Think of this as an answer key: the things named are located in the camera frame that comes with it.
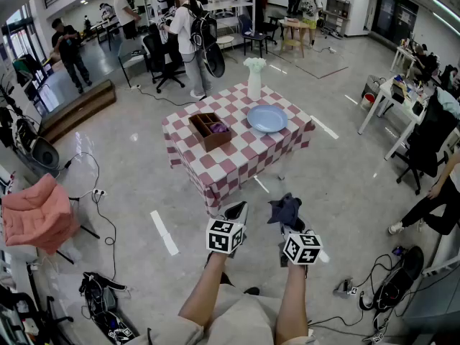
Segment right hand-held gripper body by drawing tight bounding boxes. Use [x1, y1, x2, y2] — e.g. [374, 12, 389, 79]
[278, 223, 324, 268]

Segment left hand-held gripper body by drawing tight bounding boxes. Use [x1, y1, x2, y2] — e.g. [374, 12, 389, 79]
[206, 209, 247, 259]

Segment dark blue cloth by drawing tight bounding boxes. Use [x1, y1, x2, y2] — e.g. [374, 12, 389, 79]
[267, 192, 303, 230]

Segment big light blue plate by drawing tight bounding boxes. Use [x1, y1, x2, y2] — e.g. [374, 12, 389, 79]
[247, 105, 289, 133]

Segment person's right forearm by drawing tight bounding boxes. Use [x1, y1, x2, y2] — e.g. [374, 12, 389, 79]
[275, 262, 310, 337]

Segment person's left forearm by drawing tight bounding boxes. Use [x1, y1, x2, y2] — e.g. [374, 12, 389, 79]
[178, 252, 231, 328]

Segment pink checkered tablecloth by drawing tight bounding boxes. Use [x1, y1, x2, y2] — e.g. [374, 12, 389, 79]
[161, 80, 316, 218]

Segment grey gripper device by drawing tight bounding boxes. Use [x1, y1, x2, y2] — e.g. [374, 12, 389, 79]
[333, 280, 359, 298]

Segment brown wooden compartment box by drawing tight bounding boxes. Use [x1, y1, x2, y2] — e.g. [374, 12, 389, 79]
[188, 112, 233, 153]

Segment person's beige shorts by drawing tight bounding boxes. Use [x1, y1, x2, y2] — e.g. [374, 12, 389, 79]
[124, 284, 321, 345]

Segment black backpack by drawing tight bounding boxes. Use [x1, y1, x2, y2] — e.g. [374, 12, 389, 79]
[189, 7, 226, 78]
[79, 271, 139, 341]
[14, 119, 60, 178]
[359, 246, 426, 332]

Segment white vase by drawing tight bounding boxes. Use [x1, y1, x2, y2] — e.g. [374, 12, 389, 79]
[247, 68, 262, 101]

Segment black office chair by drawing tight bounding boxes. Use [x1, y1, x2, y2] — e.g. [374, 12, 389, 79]
[390, 91, 460, 196]
[142, 32, 186, 93]

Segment round white side table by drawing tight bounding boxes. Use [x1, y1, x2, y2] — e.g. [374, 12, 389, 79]
[216, 35, 236, 63]

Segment white desk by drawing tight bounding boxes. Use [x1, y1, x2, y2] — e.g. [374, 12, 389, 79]
[357, 75, 460, 161]

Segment dark wooden platform step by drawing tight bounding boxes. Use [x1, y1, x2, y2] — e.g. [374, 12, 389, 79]
[39, 79, 118, 145]

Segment blue chair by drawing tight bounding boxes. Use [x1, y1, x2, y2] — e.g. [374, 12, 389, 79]
[238, 14, 269, 59]

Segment grey glass table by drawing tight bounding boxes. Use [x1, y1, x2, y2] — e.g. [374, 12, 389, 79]
[117, 40, 149, 88]

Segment pink cushioned folding chair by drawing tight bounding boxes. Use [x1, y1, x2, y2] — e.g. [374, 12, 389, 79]
[1, 173, 101, 265]

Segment light wooden table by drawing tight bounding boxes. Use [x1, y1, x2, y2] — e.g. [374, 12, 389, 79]
[278, 19, 311, 59]

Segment white shelf unit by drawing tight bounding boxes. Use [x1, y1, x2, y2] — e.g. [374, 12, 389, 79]
[139, 0, 258, 52]

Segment black power cable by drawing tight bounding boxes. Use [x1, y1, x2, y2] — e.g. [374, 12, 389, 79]
[64, 152, 118, 280]

